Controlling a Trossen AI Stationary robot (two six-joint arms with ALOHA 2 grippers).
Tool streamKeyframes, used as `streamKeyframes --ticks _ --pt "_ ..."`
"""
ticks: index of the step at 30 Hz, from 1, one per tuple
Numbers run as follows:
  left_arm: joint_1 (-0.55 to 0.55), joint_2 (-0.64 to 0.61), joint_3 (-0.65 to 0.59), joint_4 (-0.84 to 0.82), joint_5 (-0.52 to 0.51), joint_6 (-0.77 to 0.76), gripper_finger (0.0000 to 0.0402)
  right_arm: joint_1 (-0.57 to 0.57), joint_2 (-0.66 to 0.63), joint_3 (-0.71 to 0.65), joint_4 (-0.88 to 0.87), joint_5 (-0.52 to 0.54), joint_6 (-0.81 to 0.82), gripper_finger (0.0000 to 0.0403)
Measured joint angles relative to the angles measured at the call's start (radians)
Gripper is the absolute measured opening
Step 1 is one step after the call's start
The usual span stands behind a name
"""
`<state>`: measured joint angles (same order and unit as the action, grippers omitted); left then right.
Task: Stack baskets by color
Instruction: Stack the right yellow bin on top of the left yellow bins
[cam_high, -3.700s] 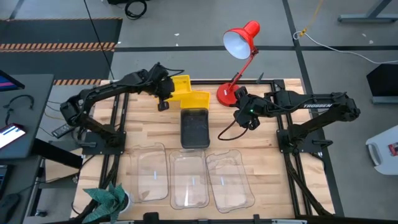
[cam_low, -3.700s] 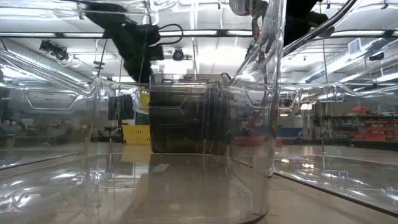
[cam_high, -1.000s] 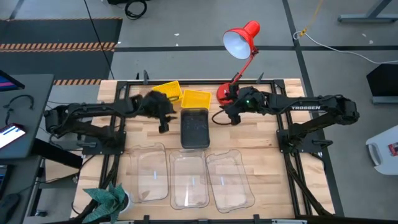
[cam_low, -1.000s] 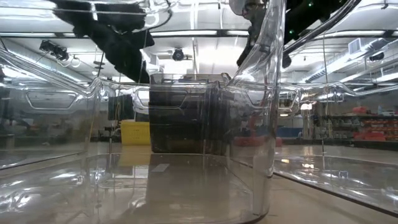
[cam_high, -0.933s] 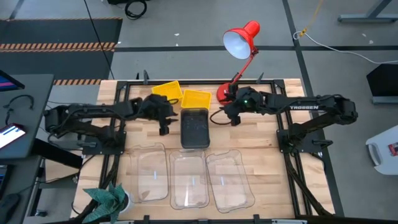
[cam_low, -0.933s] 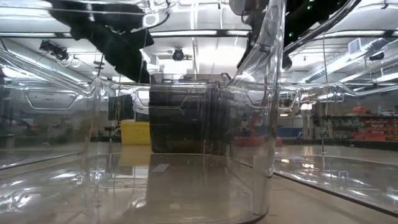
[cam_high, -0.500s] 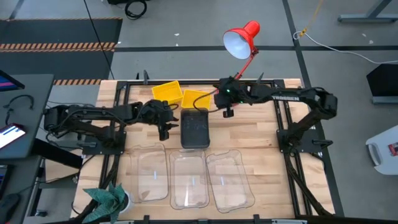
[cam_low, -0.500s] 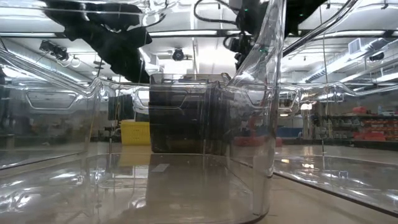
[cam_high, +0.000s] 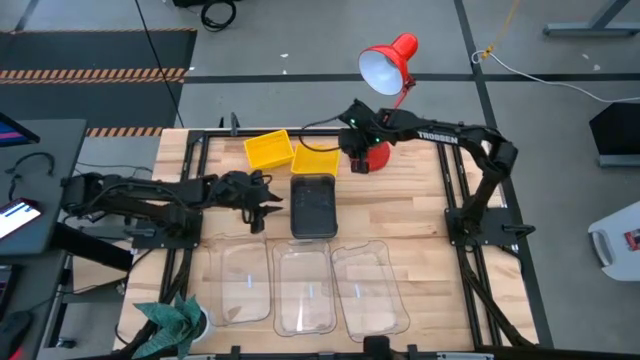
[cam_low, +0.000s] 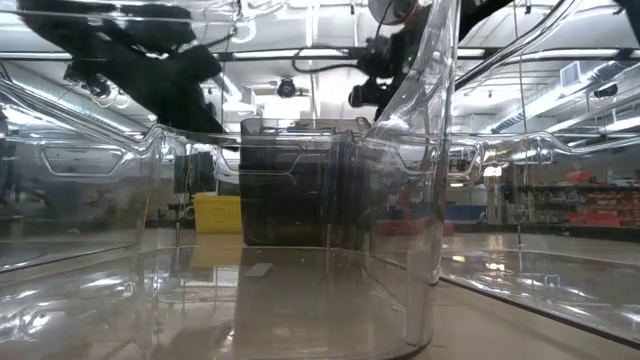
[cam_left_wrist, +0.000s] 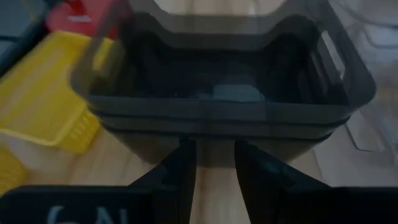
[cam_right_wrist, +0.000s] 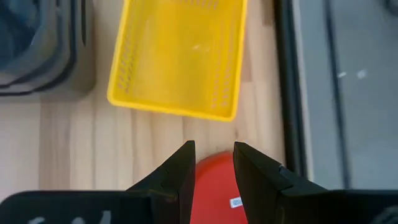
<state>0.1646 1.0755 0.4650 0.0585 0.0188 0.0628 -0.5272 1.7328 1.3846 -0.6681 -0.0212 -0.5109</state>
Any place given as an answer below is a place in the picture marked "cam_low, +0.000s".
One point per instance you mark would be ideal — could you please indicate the black overhead camera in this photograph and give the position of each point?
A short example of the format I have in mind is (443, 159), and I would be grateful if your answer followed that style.
(286, 88)

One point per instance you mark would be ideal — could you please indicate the shelf rack with red items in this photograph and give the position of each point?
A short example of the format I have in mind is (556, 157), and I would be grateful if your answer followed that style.
(595, 210)

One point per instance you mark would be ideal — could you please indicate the clear plastic basket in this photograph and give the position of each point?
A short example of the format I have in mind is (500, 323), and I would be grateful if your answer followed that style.
(300, 300)
(550, 280)
(80, 200)

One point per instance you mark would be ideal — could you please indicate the blue box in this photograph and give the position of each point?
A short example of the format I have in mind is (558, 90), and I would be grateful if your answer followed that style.
(465, 212)

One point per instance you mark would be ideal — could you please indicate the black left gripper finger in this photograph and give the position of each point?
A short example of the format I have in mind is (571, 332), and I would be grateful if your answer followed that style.
(200, 117)

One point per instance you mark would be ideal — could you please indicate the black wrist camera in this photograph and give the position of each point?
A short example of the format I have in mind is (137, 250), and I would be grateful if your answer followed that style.
(364, 95)

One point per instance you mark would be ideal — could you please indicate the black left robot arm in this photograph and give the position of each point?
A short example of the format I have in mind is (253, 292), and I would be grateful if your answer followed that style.
(110, 25)

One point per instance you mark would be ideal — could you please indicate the black monitor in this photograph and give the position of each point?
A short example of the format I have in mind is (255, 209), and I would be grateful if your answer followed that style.
(195, 172)

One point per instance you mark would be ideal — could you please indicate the black ceiling-mounted device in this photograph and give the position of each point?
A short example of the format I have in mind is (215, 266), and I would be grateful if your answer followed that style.
(85, 80)

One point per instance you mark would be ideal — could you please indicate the black ceiling fixture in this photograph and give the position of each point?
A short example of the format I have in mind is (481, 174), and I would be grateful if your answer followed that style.
(605, 90)

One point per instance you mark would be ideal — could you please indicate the smoked dark plastic basket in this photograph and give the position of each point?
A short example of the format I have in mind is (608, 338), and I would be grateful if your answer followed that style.
(285, 200)

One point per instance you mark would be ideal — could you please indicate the black overhead frame bar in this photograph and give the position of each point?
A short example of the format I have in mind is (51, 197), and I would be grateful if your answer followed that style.
(550, 53)

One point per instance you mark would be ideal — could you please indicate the yellow plastic basket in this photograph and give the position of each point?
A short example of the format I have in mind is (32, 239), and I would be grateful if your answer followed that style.
(217, 214)

